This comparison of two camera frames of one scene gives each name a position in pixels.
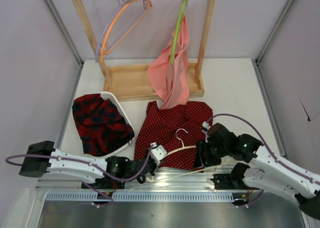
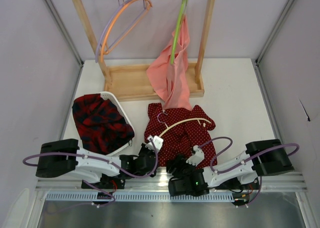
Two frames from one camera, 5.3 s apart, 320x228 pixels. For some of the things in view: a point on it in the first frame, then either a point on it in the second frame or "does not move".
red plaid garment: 100,126 does not move
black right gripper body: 200,155 → 177,166
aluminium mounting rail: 168,179 does not move
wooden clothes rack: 128,81 does not move
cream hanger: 181,147 → 181,124
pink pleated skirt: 172,81 does not move
